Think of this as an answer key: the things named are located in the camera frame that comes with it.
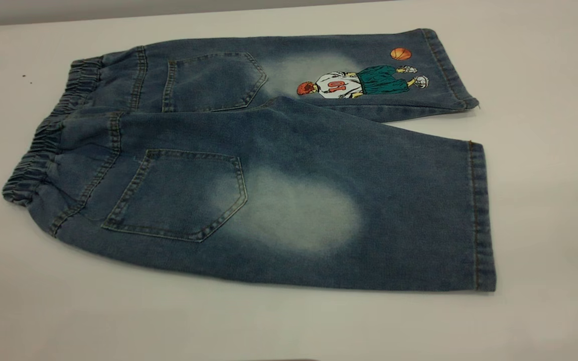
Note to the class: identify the blue denim shorts with print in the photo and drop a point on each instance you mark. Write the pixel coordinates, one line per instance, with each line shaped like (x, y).
(319, 165)

